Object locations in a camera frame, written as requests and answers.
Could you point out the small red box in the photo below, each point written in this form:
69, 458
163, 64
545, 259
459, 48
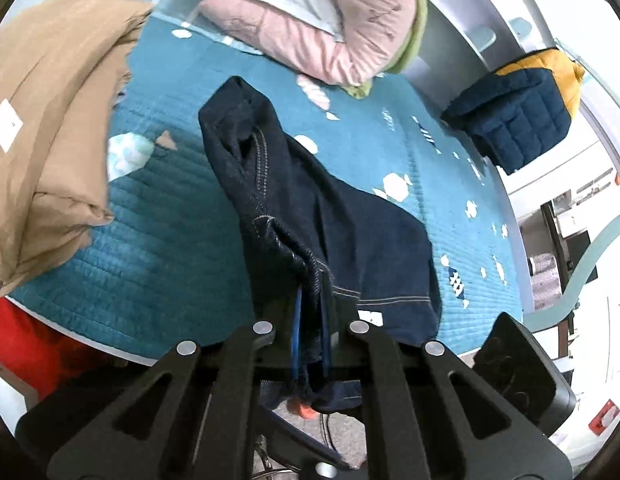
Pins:
606, 417

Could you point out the teal quilted bed sheet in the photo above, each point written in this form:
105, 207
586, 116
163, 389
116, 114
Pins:
180, 240

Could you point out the green quilt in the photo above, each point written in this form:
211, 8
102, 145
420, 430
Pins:
415, 25

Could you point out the yellow and navy puffer jacket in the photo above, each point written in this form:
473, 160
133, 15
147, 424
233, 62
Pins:
520, 115

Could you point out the small orange object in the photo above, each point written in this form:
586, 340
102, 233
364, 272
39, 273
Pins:
306, 408

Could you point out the tan folded pants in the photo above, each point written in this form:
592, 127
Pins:
55, 135

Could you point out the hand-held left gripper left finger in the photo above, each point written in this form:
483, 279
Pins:
225, 400

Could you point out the red cloth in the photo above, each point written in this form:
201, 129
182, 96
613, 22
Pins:
30, 340

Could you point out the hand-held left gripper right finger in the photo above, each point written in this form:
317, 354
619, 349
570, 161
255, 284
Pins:
405, 400

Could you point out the pink quilt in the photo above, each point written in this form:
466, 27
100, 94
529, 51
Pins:
330, 25

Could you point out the dark denim jacket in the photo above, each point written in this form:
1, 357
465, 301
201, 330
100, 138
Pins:
340, 230

